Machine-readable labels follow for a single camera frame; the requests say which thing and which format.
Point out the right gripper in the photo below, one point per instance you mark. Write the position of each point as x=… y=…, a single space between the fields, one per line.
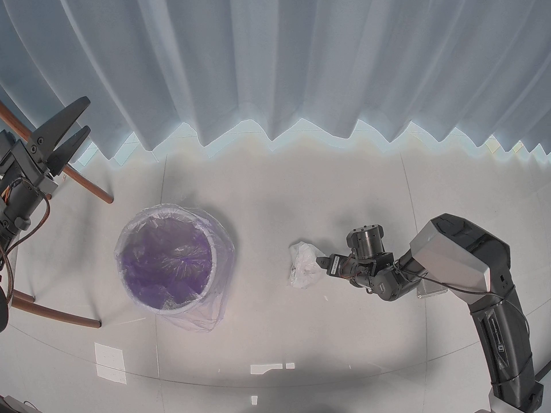
x=343 y=266

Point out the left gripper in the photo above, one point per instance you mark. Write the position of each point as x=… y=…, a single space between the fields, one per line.
x=26 y=179

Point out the white plastic wrapper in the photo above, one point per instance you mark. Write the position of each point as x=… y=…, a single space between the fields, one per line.
x=303 y=266

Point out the purple plastic bag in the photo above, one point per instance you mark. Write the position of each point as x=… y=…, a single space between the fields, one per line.
x=172 y=258

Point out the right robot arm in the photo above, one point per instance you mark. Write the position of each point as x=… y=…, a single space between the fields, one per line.
x=465 y=252

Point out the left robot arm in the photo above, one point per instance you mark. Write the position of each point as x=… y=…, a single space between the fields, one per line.
x=8 y=226

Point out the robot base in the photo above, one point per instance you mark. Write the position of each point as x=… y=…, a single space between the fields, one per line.
x=10 y=406

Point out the white trash bin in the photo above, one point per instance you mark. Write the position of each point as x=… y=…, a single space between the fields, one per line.
x=207 y=290

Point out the wooden chair with white cushions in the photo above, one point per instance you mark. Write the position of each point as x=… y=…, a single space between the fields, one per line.
x=91 y=189

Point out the pale blue curtain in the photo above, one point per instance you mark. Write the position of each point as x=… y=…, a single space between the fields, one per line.
x=275 y=50

